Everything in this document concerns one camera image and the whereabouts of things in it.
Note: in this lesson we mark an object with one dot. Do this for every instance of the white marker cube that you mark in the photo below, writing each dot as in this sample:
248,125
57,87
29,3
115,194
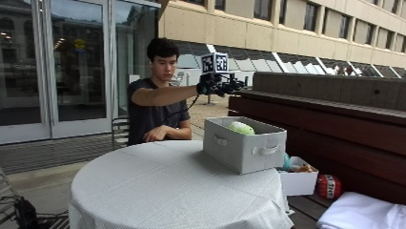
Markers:
215,63

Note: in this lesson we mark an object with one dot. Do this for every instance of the green soft toy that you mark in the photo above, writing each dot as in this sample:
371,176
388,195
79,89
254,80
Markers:
240,128

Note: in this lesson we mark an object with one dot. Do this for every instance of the the person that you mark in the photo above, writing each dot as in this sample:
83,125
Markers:
156,105

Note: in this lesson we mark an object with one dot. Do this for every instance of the grey fabric storage box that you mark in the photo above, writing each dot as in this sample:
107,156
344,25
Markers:
243,148

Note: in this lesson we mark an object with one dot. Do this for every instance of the teal soft toy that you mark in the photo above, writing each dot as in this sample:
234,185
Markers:
286,162

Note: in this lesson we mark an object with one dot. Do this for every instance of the dark wooden bench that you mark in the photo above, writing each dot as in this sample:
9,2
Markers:
331,136

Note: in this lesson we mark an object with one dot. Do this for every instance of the metal chair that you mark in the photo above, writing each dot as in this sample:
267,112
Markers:
121,132

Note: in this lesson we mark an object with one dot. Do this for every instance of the brown soft toy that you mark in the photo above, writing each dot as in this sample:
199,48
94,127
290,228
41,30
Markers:
304,168

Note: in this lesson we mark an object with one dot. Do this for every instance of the white open box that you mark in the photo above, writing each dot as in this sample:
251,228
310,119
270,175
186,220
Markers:
300,181

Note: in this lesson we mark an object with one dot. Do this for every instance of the white tablecloth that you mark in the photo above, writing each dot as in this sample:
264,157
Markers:
178,187

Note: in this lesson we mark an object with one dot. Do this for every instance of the red patterned soft toy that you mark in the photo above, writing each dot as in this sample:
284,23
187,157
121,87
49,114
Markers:
329,186

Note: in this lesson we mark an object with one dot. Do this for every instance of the glass door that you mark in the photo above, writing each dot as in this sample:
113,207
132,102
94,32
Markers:
55,66

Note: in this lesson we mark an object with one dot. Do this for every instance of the white folded cloth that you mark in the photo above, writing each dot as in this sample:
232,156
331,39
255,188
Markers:
364,211

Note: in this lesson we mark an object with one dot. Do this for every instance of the black equipment on floor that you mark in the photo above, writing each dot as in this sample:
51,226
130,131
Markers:
26,211

